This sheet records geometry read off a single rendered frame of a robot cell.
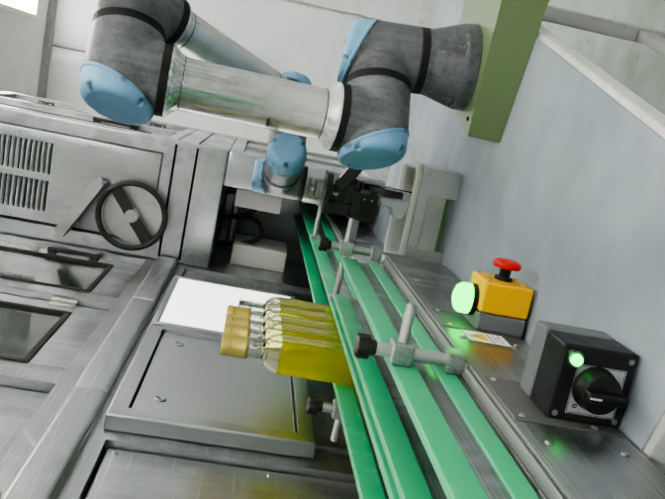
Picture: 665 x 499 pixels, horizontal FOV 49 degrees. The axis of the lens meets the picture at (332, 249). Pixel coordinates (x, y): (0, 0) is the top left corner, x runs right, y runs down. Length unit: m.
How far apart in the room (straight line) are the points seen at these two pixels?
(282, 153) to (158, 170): 0.94
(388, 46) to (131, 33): 0.42
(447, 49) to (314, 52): 3.73
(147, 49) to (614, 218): 0.72
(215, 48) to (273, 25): 3.68
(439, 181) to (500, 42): 0.34
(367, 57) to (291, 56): 3.74
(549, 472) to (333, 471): 0.61
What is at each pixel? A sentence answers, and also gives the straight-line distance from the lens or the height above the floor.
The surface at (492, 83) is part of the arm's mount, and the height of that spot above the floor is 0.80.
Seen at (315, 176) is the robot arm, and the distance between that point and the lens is 1.53.
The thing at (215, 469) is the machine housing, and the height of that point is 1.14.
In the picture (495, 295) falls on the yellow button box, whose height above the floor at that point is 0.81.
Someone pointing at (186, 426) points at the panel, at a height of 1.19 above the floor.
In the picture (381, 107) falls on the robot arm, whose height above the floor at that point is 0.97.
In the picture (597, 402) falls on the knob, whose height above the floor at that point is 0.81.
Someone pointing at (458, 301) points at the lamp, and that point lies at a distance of 1.03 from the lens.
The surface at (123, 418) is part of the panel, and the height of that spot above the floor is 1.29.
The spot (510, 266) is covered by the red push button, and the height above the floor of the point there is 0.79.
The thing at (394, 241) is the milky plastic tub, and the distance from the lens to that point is 1.65.
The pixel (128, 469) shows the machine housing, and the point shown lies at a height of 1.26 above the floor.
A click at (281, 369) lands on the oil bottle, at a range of 1.21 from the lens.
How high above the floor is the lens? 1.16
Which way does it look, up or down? 7 degrees down
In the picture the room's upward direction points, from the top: 80 degrees counter-clockwise
